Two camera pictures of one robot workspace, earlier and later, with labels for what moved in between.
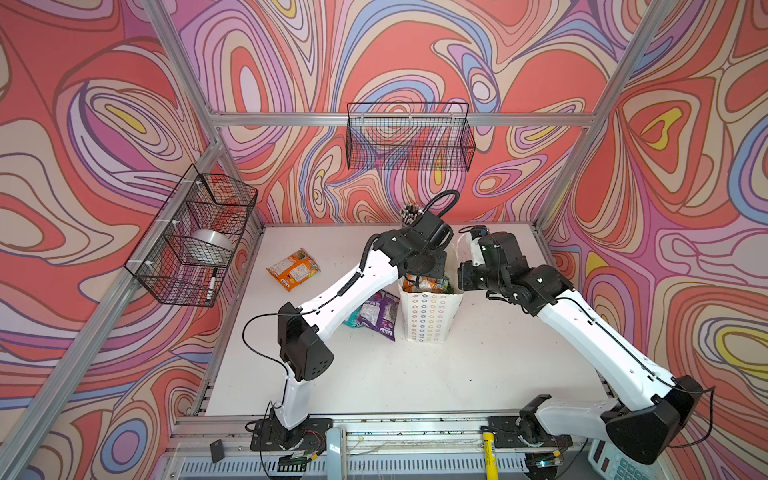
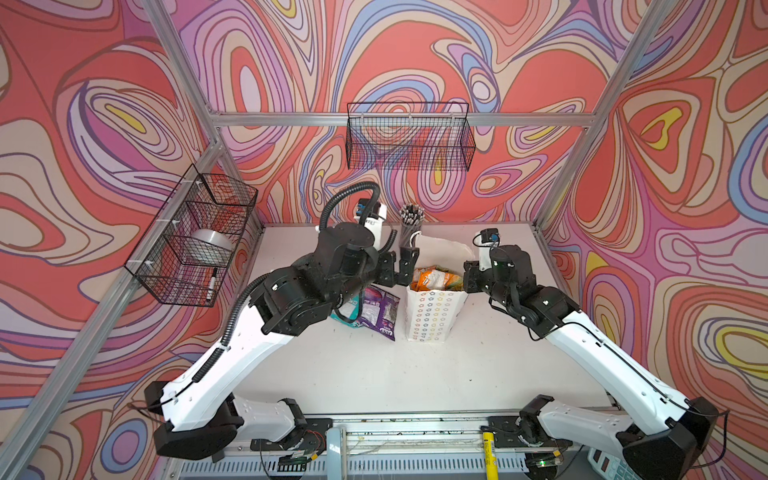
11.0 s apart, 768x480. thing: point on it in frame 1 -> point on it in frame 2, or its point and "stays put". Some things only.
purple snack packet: (380, 313) stays put
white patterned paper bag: (429, 317) stays put
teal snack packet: (351, 320) stays put
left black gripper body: (433, 265) -> (377, 271)
